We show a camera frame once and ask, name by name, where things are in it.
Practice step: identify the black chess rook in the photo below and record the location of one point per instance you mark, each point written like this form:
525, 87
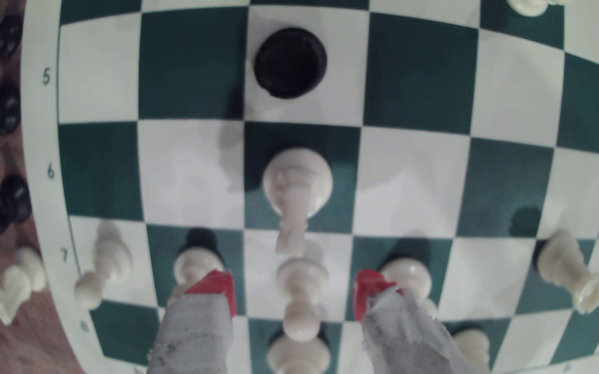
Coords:
290, 63

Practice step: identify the white chess king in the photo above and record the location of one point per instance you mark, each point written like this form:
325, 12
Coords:
299, 358

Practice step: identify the white chess pawn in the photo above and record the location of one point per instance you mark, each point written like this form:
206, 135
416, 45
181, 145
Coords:
110, 259
530, 5
300, 280
193, 264

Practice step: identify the white chess rook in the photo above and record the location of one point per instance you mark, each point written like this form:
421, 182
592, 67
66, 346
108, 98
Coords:
564, 265
473, 350

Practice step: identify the green and white chess mat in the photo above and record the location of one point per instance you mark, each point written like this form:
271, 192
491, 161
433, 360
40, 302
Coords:
413, 182

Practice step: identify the white chess bishop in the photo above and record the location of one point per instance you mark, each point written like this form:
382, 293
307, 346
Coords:
409, 272

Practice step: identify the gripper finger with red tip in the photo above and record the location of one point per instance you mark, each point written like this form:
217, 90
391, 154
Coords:
403, 337
193, 332

